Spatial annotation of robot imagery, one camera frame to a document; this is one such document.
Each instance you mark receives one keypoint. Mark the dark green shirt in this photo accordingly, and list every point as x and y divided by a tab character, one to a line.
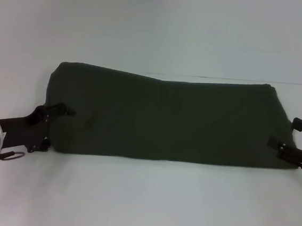
166	119

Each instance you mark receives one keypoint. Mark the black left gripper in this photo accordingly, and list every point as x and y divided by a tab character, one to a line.
23	130

